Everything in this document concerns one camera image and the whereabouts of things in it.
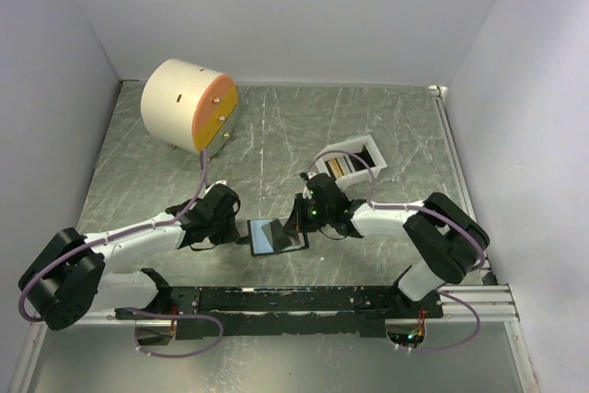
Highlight remaining cards in tray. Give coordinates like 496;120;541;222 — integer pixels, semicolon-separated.
326;155;357;179

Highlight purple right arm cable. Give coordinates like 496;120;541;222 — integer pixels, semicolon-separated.
306;149;489;355

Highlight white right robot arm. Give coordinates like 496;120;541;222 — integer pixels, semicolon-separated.
283;173;491;318

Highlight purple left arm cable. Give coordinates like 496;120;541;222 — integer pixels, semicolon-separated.
17;148;225;360

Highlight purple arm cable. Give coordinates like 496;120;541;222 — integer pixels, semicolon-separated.
17;148;225;360
306;149;489;355

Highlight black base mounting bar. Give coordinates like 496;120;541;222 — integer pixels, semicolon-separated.
114;284;445;341

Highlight black card holder wallet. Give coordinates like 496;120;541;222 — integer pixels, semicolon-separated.
248;218;310;257

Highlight white corner bracket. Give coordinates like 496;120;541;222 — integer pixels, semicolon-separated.
428;85;448;98

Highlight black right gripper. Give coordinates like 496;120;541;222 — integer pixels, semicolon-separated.
283;193;332;233

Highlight round cream mini drawer cabinet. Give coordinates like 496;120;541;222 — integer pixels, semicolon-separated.
140;59;238;157

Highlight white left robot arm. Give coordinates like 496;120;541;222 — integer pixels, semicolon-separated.
17;181;241;330

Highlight white card tray box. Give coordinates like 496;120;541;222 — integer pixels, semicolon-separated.
314;135;387;191

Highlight grey credit card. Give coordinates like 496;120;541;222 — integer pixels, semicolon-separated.
261;219;308;253

